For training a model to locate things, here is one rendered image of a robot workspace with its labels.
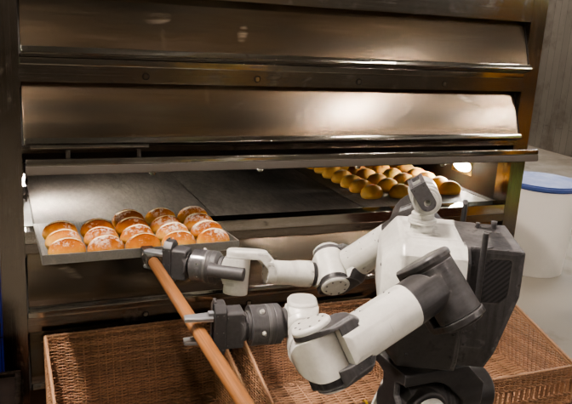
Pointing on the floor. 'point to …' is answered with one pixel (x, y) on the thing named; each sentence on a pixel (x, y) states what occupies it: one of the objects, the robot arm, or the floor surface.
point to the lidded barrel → (544, 223)
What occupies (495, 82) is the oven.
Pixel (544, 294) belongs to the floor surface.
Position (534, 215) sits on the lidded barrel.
